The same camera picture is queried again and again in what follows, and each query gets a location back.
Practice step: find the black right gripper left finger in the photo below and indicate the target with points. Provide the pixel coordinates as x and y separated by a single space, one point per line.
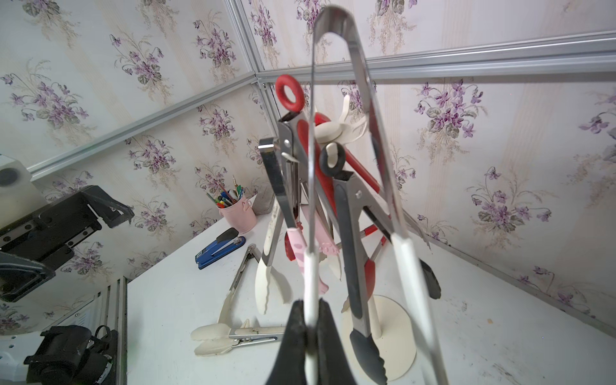
289 365

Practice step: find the steel tongs red handle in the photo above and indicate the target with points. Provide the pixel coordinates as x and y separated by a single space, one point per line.
365 178
366 240

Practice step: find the coloured pens in bucket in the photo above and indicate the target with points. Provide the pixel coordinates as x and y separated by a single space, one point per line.
223 198

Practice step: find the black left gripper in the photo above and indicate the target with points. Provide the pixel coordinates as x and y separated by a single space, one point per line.
45 239

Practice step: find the cream utensil rack stand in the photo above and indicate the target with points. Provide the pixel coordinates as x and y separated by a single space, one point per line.
391 325

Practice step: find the pink cat paw tongs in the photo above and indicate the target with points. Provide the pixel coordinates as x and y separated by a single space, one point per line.
288 176

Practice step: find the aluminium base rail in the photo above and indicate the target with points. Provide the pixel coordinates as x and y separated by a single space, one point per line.
107 307

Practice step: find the steel tongs white ring large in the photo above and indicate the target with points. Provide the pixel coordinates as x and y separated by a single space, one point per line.
267 278

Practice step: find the black silicone tip tongs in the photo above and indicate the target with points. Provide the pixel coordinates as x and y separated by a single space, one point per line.
352 199

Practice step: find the grey sponge block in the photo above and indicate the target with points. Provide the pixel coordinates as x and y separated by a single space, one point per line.
262 200

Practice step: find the pink pen holder bucket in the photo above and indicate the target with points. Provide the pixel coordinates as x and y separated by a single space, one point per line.
240 216

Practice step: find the steel tongs cream silicone tips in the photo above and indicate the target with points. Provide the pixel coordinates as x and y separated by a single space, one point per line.
219 339

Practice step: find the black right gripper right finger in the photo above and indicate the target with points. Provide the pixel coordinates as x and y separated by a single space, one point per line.
333 367

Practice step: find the steel tongs white tips open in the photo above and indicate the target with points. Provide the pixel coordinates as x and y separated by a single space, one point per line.
231 298

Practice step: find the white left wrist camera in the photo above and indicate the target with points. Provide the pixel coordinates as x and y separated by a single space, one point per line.
19 197

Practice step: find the small white steel tongs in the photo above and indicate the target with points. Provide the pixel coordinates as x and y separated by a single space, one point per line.
336 20

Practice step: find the blue black stapler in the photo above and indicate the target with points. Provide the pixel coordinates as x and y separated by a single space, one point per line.
223 245

